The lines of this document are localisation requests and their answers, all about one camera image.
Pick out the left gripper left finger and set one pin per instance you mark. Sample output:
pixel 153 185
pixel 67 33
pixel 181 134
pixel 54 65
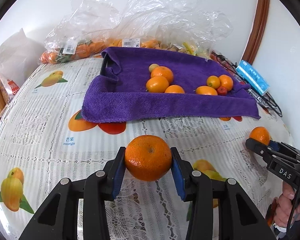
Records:
pixel 57 216

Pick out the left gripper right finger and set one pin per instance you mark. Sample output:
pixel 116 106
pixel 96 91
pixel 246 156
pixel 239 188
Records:
pixel 238 216

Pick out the small orange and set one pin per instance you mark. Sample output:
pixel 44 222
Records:
pixel 261 135

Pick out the right hand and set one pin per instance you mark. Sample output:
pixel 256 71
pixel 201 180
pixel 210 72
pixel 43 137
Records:
pixel 284 206

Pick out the blue tissue pack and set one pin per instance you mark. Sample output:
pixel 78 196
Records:
pixel 249 74

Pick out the small red fruit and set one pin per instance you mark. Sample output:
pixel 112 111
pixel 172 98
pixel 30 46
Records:
pixel 222 91

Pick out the orange on towel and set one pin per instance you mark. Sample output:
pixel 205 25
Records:
pixel 206 90
pixel 163 71
pixel 157 84
pixel 175 89
pixel 213 81
pixel 226 81

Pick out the purple towel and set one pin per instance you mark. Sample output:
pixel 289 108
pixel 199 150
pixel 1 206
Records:
pixel 142 83

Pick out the yellow snack bag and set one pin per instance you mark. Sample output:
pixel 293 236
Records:
pixel 196 51

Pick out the pale kumquat on towel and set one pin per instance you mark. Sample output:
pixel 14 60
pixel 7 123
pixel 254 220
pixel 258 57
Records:
pixel 152 67

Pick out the white plastic bag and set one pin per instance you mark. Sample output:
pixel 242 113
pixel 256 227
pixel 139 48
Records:
pixel 19 57

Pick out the black tray under towel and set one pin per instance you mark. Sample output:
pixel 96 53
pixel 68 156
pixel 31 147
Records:
pixel 104 65

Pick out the bag of mandarins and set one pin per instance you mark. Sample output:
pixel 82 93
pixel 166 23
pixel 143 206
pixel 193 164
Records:
pixel 73 51

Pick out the clear plastic bag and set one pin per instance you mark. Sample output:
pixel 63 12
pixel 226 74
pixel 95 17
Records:
pixel 161 24

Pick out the brown wooden door frame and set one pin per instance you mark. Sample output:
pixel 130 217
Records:
pixel 257 31

